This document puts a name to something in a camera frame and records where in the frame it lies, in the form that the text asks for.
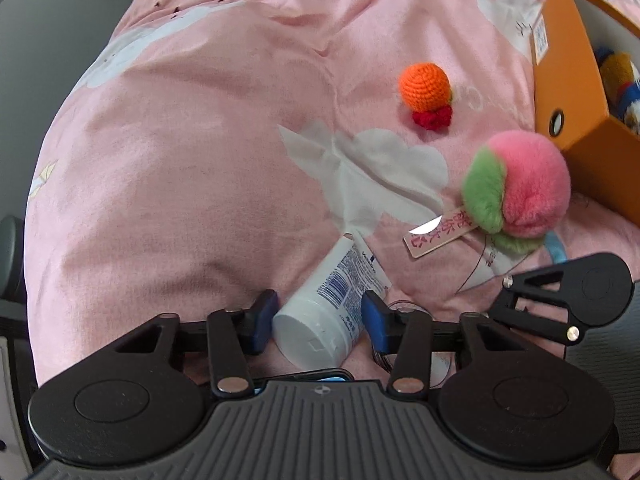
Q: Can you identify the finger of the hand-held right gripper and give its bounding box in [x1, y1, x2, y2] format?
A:
[487, 260, 585, 347]

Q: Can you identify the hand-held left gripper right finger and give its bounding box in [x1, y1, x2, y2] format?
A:
[360, 289, 522, 401]

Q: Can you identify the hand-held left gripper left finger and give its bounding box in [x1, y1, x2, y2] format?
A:
[119, 288, 281, 399]

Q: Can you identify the white lotion tube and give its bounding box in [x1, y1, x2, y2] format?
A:
[272, 233, 392, 369]

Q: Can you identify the orange cardboard box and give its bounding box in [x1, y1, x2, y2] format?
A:
[530, 0, 640, 234]

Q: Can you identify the brown bear plush keychain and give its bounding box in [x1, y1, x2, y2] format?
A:
[594, 47, 640, 137]

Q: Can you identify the smartphone with lit screen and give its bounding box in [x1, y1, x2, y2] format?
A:
[250, 367, 354, 396]

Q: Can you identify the pink peach plush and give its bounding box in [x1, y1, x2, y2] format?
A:
[402, 129, 569, 260]

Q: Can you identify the pink printed blanket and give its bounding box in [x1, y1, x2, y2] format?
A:
[22, 0, 640, 480]

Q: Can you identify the orange crochet ball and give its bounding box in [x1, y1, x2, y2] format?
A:
[398, 63, 455, 131]

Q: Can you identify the black chair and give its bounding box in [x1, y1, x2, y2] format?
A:
[0, 214, 32, 342]

